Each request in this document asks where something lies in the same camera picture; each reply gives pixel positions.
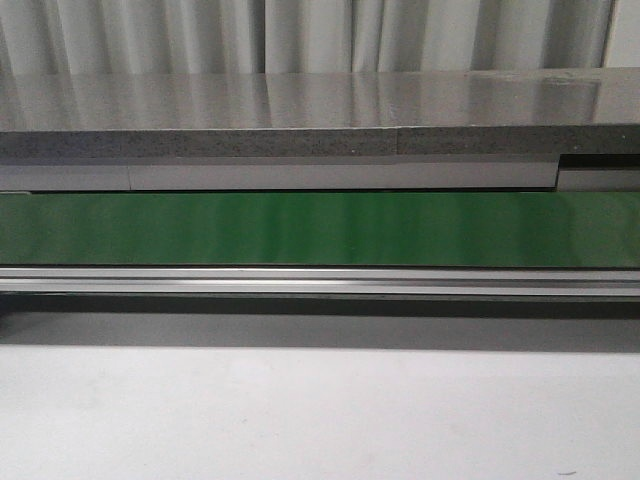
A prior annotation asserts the green conveyor belt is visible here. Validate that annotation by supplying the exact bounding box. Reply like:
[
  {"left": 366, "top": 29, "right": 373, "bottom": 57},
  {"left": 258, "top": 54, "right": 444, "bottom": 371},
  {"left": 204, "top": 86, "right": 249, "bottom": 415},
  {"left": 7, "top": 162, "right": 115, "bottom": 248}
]
[{"left": 1, "top": 192, "right": 639, "bottom": 269}]

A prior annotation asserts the grey speckled bench slab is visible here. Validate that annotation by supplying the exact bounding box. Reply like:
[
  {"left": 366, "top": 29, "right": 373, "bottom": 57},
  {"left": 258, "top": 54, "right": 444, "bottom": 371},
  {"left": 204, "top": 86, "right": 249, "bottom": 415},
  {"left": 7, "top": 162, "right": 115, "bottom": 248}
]
[{"left": 1, "top": 68, "right": 639, "bottom": 158}]

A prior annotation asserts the white pleated curtain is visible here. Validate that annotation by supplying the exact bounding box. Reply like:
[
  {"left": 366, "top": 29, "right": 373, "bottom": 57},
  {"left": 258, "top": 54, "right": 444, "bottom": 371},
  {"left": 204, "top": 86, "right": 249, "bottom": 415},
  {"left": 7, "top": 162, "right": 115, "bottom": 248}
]
[{"left": 1, "top": 1, "right": 639, "bottom": 75}]

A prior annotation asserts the aluminium front conveyor rail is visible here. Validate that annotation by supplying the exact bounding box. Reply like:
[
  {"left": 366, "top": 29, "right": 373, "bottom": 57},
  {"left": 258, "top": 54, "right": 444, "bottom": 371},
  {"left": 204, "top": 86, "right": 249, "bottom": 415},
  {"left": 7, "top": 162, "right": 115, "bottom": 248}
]
[{"left": 1, "top": 267, "right": 639, "bottom": 298}]

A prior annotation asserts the grey rear conveyor rail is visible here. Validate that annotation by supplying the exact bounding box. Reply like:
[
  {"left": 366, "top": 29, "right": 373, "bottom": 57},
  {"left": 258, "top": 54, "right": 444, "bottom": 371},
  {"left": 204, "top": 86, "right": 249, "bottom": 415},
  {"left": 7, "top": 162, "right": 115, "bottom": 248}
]
[{"left": 1, "top": 154, "right": 639, "bottom": 192}]

